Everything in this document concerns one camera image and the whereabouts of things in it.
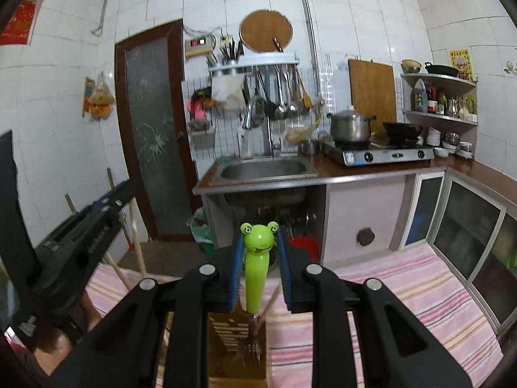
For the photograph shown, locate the pink striped tablecloth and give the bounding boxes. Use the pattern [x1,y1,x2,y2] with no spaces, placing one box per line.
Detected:
[83,244,505,388]

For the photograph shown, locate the green frog handle fork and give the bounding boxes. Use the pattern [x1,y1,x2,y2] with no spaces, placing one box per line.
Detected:
[237,221,280,358]

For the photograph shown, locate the white plastic bag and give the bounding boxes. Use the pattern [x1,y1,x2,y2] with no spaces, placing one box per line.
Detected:
[211,73,245,110]

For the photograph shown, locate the large dark sauce bottle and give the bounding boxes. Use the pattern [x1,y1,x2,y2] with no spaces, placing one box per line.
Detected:
[414,78,429,113]

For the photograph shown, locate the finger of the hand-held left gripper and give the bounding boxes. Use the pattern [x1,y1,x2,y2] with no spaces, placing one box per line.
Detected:
[76,179,143,226]
[83,192,140,251]

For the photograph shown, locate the hanging kitchen ladles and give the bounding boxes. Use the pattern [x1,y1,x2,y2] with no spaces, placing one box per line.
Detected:
[242,67,313,130]

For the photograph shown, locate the steel gas stove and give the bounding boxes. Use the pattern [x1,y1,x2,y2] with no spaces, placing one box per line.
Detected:
[322,139,436,167]

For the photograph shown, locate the person's left hand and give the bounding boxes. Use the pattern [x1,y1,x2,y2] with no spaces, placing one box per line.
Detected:
[36,297,102,368]

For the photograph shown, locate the brown kitchen counter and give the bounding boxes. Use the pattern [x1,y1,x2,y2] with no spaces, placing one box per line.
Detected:
[193,154,517,227]

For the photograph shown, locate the glass door kitchen cabinet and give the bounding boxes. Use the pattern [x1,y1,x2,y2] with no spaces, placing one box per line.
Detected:
[390,167,517,336]

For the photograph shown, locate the green plastic bag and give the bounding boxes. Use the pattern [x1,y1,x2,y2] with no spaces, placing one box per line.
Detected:
[186,207,216,246]

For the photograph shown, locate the grey corner shelf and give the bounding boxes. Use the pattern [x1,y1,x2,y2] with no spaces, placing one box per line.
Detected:
[401,73,479,127]

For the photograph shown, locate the dark wooden glass door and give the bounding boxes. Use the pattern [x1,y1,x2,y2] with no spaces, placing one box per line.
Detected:
[114,19,198,242]

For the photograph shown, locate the red and black hanging items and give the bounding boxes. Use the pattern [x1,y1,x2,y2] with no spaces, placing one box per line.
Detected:
[188,87,213,121]

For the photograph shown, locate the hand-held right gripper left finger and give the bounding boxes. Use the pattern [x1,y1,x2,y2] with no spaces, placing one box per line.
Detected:
[46,232,245,388]

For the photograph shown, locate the round wooden chopping board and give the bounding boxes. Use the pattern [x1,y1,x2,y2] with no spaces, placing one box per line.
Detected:
[239,9,294,54]

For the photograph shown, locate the red plastic basin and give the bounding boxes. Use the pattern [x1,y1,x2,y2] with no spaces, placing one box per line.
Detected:
[289,238,320,263]

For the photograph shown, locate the beige box red display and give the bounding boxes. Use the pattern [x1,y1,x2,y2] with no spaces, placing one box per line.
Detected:
[185,37,215,58]

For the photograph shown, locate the steel vertical pipe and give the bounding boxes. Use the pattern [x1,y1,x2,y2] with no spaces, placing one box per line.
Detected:
[295,0,321,102]

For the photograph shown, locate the red wall poster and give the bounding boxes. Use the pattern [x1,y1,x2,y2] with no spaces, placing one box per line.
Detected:
[0,1,39,46]

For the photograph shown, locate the golden perforated utensil holder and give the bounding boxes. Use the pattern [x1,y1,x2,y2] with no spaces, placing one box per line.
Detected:
[209,312,269,381]

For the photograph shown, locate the rectangular wooden cutting board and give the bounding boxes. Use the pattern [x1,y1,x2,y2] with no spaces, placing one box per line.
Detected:
[348,59,397,136]

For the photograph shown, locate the steel faucet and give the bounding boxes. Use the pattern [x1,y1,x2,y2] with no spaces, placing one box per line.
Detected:
[264,113,282,157]

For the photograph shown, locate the steel sink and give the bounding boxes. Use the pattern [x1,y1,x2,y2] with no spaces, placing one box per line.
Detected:
[214,157,320,207]

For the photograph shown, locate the black wok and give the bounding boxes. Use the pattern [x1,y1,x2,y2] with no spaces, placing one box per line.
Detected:
[382,121,424,143]

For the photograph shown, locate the steel pot with lid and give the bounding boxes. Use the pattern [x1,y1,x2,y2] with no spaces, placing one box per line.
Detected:
[326,106,377,143]

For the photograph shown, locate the plastic bag of orange items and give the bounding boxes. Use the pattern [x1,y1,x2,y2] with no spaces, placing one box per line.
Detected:
[83,73,116,121]

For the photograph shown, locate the yellow hose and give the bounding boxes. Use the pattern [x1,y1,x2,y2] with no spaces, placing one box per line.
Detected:
[285,101,326,145]

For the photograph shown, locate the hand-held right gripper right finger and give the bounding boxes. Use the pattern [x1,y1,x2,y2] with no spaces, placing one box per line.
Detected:
[275,230,473,388]

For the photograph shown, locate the yellow wall poster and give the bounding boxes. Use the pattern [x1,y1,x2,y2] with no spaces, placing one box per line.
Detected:
[449,49,473,81]

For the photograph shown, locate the wall-mounted steel rack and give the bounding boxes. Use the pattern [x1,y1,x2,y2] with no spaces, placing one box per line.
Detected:
[208,59,300,77]

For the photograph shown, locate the black pan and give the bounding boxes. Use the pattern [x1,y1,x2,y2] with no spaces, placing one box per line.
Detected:
[424,61,460,78]

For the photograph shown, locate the row of condiment bottles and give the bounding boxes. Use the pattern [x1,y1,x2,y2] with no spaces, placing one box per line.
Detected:
[428,85,477,120]

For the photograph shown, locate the wooden chopstick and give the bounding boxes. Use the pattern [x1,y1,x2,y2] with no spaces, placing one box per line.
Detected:
[258,289,280,326]
[106,253,131,290]
[129,205,147,276]

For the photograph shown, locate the cluster of small dishes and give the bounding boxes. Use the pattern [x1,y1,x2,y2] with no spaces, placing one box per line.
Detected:
[434,131,474,158]

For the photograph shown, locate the cup of dark utensils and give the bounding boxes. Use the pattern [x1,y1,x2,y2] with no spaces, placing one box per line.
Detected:
[218,36,245,67]

